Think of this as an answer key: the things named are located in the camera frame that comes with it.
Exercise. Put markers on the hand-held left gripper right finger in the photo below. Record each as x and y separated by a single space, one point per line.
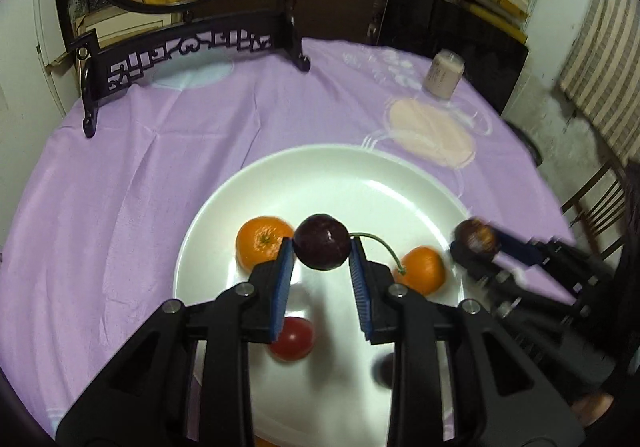
359 277

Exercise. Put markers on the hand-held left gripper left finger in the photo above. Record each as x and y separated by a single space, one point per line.
284 277

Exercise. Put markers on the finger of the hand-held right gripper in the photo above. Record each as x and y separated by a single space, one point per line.
480 267
525 251

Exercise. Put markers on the dark brown round fruit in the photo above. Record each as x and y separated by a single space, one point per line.
476 236

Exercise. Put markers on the dark red cherry with stem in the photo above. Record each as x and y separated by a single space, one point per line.
321 242

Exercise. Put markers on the white round plate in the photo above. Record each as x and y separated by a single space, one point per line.
325 187

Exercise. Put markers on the person's right hand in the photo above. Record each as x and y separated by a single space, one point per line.
592 407

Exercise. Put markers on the orange tangerine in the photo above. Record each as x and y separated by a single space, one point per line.
260 242
425 269

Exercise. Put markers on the red cherry tomato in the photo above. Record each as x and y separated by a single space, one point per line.
295 339

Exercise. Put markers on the dark wooden chair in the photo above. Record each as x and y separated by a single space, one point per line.
600 212

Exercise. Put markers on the dark purple fruit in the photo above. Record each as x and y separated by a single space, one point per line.
384 369

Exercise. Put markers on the beige plastic bottle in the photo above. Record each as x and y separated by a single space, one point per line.
442 74

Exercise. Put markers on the striped beige curtain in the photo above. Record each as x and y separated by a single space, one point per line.
605 67

